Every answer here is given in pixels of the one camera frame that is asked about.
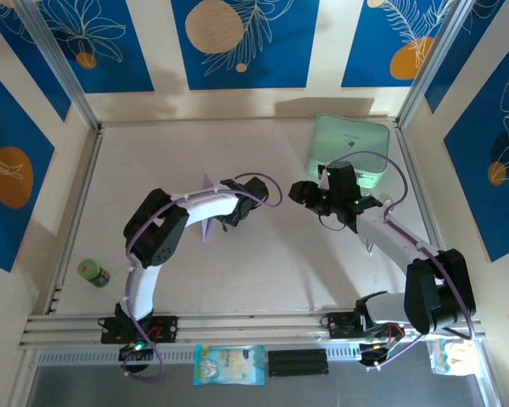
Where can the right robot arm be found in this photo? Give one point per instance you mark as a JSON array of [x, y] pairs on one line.
[[432, 297]]

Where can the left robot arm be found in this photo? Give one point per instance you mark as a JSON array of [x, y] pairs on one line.
[[161, 237]]

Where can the mint green zip case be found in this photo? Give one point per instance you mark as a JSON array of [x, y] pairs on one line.
[[348, 135]]

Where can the blue snack packet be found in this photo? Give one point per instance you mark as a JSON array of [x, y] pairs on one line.
[[229, 364]]

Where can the black ribbed block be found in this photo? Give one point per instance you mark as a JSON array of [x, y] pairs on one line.
[[298, 363]]

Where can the green labelled jar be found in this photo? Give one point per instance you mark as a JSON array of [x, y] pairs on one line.
[[91, 271]]

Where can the clear bag of yellow pieces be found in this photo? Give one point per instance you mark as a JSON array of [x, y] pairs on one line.
[[454, 358]]

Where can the aluminium table side rail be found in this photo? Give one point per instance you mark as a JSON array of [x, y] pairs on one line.
[[424, 203], [74, 220]]

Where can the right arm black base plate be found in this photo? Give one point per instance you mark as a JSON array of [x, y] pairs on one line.
[[341, 325]]

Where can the aluminium frame beam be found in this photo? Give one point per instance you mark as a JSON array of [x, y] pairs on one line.
[[254, 326]]

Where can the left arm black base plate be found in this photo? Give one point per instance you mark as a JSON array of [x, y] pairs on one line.
[[165, 328]]

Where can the aluminium corner post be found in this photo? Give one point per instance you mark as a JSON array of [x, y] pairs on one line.
[[59, 68], [432, 63]]

